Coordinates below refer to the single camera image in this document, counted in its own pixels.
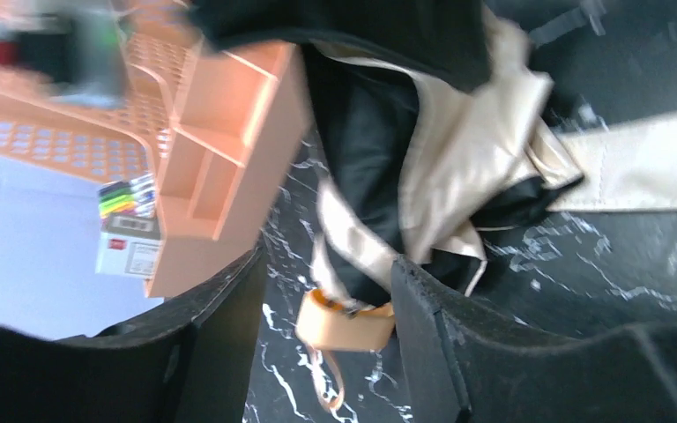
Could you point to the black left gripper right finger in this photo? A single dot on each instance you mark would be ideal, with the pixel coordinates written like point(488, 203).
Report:
point(465, 362)

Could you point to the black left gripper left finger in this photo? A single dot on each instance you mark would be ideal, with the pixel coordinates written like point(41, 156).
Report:
point(187, 360)

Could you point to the white red small box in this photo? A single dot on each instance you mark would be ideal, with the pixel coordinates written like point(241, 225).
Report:
point(128, 246)

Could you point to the colourful marker set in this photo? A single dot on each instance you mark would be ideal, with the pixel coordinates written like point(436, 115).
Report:
point(136, 197)

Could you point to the orange plastic desk organizer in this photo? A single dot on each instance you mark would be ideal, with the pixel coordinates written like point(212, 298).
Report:
point(217, 132)

